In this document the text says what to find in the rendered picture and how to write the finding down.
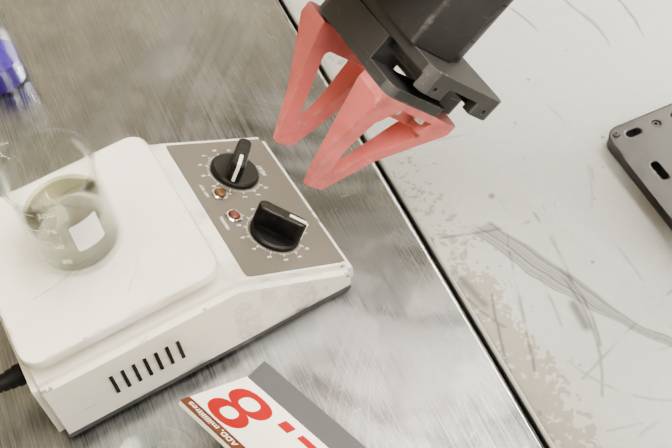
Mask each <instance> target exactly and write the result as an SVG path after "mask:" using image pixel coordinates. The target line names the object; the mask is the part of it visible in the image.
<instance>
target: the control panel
mask: <svg viewBox="0 0 672 448"><path fill-rule="evenodd" d="M238 141H239V140H237V141H223V142H209V143H194V144H180V145H166V147H167V150H168V152H169V153H170V155H171V157H172V158H173V160H174V161H175V163H176V165H177V166H178V168H179V169H180V171H181V173H182V174H183V176H184V178H185V179H186V181H187V182H188V184H189V186H190V187H191V189H192V190H193V192H194V194H195V195H196V197H197V199H198V200H199V202H200V203H201V205H202V207H203V208H204V210H205V211H206V213H207V215H208V216H209V218H210V220H211V221H212V223H213V224H214V226H215V228H216V229H217V231H218V232H219V234H220V236H221V237H222V239H223V241H224V242H225V244H226V245H227V247H228V249H229V250H230V252H231V253H232V255H233V257H234V258H235V260H236V262H237V263H238V265H239V266H240V268H241V270H242V271H243V273H244V274H245V275H246V276H250V277H252V276H259V275H265V274H271V273H277V272H284V271H290V270H296V269H302V268H309V267H315V266H321V265H328V264H334V263H340V262H342V261H345V260H344V259H343V257H342V256H341V254H340V253H339V251H338V250H337V248H336V247H335V246H334V244H333V243H332V241H331V240H330V238H329V237H328V236H327V234H326V233H325V231H324V230H323V228H322V227H321V225H320V224H319V223H318V221H317V220H316V218H315V217H314V215H313V214H312V213H311V211H310V210H309V208H308V207H307V205H306V204H305V203H304V201H303V200H302V198H301V197H300V195H299V194H298V192H297V191H296V190H295V188H294V187H293V185H292V184H291V182H290V181H289V180H288V178H287V177H286V175H285V174H284V172H283V171H282V170H281V168H280V167H279V165H278V164H277V162H276V161H275V159H274V158H273V157H272V155H271V154H270V152H269V151H268V149H267V148H266V147H265V145H264V144H263V142H262V141H261V140H260V139H252V140H249V141H250V142H251V143H252V146H251V150H250V153H249V157H248V160H249V161H251V162H252V163H253V164H254V165H255V167H256V168H257V170H258V172H259V180H258V182H257V184H256V185H255V186H254V187H252V188H250V189H243V190H242V189H235V188H231V187H228V186H226V185H224V184H223V183H221V182H220V181H218V180H217V179H216V178H215V177H214V175H213V174H212V172H211V169H210V165H211V162H212V160H213V158H214V157H215V156H217V155H219V154H224V153H234V151H235V148H236V146H237V143H238ZM216 188H222V189H224V190H225V191H226V196H225V197H219V196H217V195H216V194H215V193H214V190H215V189H216ZM263 200H266V201H269V202H271V203H273V204H275V205H277V206H279V207H281V208H283V209H285V210H287V211H289V212H291V213H293V214H295V215H297V216H300V217H302V218H304V219H305V220H306V221H307V224H309V225H308V227H307V229H306V231H305V233H304V235H303V237H302V239H301V240H300V242H299V244H298V246H297V247H296V248H295V249H293V250H291V251H288V252H277V251H273V250H270V249H267V248H265V247H264V246H262V245H261V244H259V243H258V242H257V241H256V240H255V239H254V238H253V236H252V234H251V232H250V223H251V221H252V219H253V216H254V214H255V211H256V209H257V207H258V205H259V203H260V201H263ZM231 210H236V211H238V212H239V213H240V215H241V217H240V219H238V220H235V219H232V218H231V217H229V215H228V212H229V211H231Z"/></svg>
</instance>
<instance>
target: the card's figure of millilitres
mask: <svg viewBox="0 0 672 448"><path fill-rule="evenodd" d="M193 400H195V401H196V402H197V403H198V404H199V405H200V406H201V407H202V408H203V409H204V410H205V411H207V412H208V413H209V414H210V415H211V416H212V417H213V418H214V419H215V420H216V421H217V422H219V423H220V424H221V425H222V426H223V427H224V428H225V429H226V430H227V431H228V432H229V433H231V434H232V435H233V436H234V437H235V438H236V439H237V440H238V441H239V442H240V443H241V444H243V445H244V446H245V447H246V448H320V447H319V446H318V445H317V444H316V443H314V442H313V441H312V440H311V439H310V438H309V437H308V436H306V435H305V434H304V433H303V432H302V431H301V430H300V429H298V428H297V427H296V426H295V425H294V424H293V423H292V422H290V421H289V420H288V419H287V418H286V417H285V416H284V415H282V414H281V413H280V412H279V411H278V410H277V409H276V408H275V407H273V406H272V405H271V404H270V403H269V402H268V401H267V400H265V399H264V398H263V397H262V396H261V395H260V394H259V393H257V392H256V391H255V390H254V389H253V388H252V387H251V386H249V385H248V384H247V383H246V382H245V381H241V382H238V383H236V384H233V385H230V386H227V387H224V388H222V389H219V390H216V391H213V392H210V393H208V394H205V395H202V396H199V397H196V398H194V399H193Z"/></svg>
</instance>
